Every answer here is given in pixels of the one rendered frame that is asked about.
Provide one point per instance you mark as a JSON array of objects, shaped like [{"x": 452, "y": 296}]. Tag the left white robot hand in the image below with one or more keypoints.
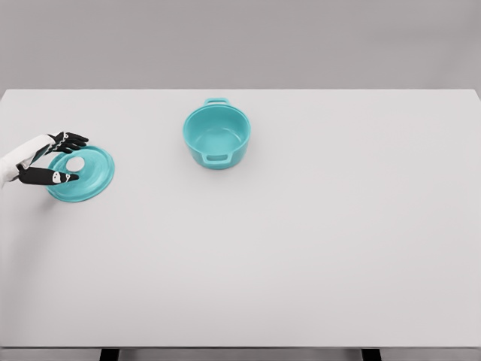
[{"x": 26, "y": 154}]

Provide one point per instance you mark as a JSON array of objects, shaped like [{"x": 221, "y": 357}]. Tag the teal pot lid white knob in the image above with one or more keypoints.
[{"x": 94, "y": 173}]

